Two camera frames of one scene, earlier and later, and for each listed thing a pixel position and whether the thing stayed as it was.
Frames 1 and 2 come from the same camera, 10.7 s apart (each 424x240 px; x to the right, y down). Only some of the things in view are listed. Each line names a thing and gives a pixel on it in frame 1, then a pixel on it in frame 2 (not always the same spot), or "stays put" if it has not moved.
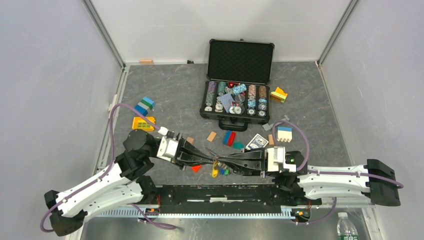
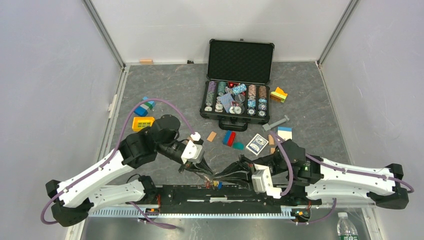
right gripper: (250, 168) to (245, 166)
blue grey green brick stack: (142, 107) stays put
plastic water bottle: (345, 229) stays put
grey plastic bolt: (267, 126) stays put
